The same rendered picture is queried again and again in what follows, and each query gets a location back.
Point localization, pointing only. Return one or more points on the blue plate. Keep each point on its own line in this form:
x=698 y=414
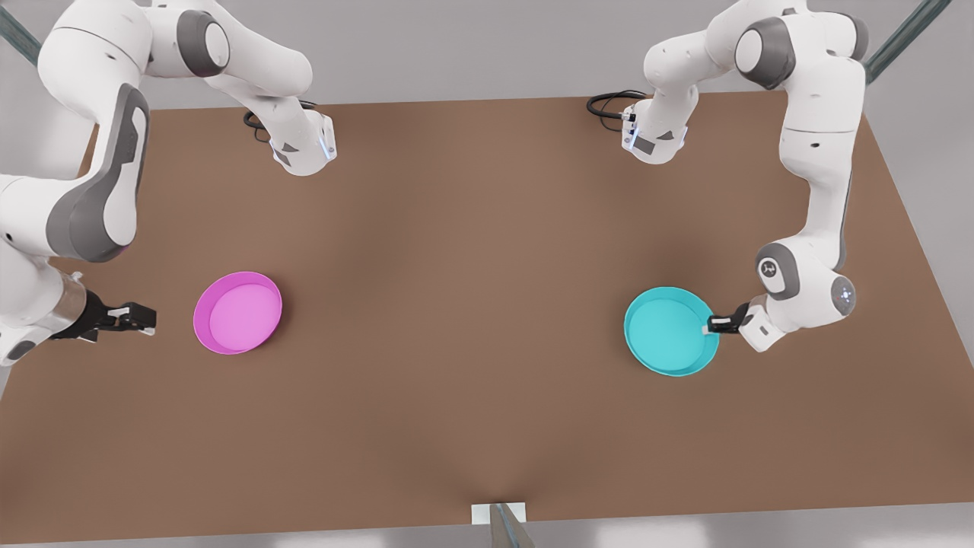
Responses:
x=670 y=331

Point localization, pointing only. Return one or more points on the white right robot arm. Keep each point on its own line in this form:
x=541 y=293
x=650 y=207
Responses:
x=106 y=84

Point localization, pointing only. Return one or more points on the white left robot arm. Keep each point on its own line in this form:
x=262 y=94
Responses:
x=818 y=114

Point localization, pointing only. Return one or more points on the pink plate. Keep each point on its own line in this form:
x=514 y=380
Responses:
x=237 y=313

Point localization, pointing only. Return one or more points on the silver frame post with foot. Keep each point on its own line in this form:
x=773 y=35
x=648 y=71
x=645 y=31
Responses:
x=506 y=527

